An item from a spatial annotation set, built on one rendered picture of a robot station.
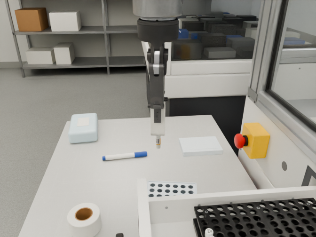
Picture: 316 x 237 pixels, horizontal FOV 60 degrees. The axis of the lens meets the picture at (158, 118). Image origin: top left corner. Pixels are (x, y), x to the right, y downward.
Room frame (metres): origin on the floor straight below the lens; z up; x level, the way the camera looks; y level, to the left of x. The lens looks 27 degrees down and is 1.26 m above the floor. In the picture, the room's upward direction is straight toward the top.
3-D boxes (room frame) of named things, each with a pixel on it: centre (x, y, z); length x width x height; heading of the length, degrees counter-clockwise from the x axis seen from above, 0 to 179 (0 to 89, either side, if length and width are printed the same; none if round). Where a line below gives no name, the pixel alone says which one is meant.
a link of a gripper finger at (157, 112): (0.49, 0.00, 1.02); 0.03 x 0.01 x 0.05; 177
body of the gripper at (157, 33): (0.52, 0.00, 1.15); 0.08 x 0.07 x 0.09; 177
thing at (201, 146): (0.76, -0.14, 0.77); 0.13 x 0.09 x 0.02; 96
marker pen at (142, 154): (0.70, 0.10, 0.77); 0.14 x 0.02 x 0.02; 101
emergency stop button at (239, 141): (0.62, -0.22, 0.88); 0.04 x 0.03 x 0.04; 6
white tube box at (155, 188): (0.51, -0.03, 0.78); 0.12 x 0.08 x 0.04; 86
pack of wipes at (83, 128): (0.86, 0.27, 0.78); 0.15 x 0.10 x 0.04; 11
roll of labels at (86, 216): (0.44, 0.16, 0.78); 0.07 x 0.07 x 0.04
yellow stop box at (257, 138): (0.62, -0.25, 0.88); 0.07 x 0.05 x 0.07; 6
